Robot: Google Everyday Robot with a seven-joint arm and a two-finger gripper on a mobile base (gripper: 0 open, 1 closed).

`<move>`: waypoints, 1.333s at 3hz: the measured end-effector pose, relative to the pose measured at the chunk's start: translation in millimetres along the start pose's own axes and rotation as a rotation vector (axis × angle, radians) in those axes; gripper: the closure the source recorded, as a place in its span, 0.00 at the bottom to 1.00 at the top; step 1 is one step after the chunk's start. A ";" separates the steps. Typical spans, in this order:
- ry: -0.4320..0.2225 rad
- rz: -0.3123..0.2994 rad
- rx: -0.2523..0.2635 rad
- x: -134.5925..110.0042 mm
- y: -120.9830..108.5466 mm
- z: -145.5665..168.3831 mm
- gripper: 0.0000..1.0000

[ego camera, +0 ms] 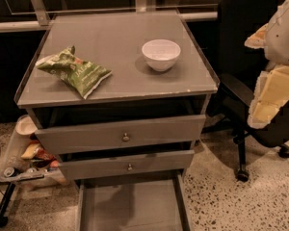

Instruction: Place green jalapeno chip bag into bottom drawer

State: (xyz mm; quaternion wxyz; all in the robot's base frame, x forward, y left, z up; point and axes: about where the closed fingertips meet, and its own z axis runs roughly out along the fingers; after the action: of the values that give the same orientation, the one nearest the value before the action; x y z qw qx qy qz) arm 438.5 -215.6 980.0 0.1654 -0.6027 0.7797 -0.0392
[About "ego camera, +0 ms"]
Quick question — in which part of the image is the grey drawer cabinet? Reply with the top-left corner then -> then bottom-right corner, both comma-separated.
13,11 -> 221,231

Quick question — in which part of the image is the black office chair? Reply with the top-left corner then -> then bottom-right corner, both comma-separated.
207,0 -> 289,182

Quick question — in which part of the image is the metal rail with brackets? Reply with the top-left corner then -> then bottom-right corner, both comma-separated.
0,0 -> 223,34

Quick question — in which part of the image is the black stand leg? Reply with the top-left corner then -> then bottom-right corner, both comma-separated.
0,183 -> 15,228

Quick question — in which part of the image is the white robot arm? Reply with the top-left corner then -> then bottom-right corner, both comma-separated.
245,0 -> 289,129

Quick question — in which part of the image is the grey middle drawer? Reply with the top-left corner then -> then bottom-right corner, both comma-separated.
59,150 -> 194,180

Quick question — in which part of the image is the grey open bottom drawer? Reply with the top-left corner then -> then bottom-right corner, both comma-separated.
75,170 -> 193,231

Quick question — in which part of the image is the green jalapeno chip bag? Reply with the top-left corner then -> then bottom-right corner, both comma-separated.
36,46 -> 112,99

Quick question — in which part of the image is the grey top drawer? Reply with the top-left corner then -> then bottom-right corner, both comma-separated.
36,115 -> 205,154

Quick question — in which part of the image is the white ceramic bowl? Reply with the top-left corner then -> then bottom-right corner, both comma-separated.
142,39 -> 181,72

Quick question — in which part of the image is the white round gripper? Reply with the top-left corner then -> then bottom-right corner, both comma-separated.
244,0 -> 289,129

